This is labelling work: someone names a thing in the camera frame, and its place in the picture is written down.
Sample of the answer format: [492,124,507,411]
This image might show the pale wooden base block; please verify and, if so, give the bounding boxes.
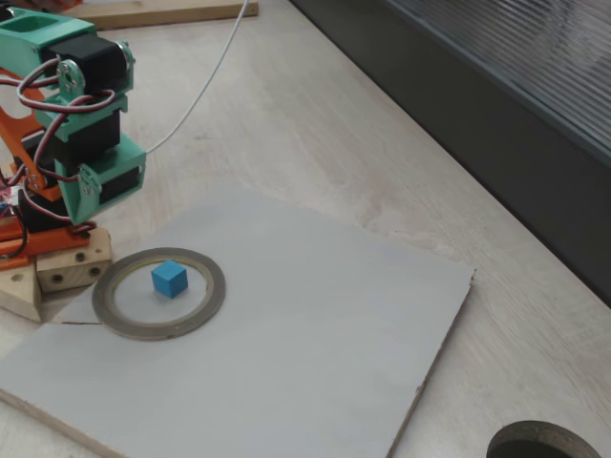
[35,227,114,294]

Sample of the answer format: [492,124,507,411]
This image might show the wooden plank under leader arm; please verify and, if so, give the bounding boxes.
[71,0,260,31]

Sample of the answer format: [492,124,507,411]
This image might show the white laminated board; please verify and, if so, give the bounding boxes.
[0,185,477,458]

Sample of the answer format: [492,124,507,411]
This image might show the red controller circuit board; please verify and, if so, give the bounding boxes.
[0,183,15,224]

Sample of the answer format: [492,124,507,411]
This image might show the blue cube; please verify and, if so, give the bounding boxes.
[151,260,189,300]

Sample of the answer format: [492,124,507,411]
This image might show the red white black servo wires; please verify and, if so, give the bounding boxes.
[0,56,130,239]

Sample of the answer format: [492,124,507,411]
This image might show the orange circuit board mount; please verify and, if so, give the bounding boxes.
[0,227,30,272]

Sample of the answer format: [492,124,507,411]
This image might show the grey ring of tape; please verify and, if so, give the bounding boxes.
[91,246,226,342]

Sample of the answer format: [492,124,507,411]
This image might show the ribbed glass desk partition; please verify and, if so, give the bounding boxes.
[288,0,611,309]

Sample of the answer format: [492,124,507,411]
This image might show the triangular wooden wedge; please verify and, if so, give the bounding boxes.
[0,260,43,323]

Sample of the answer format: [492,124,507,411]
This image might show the white USB cable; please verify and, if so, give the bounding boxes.
[145,0,250,154]

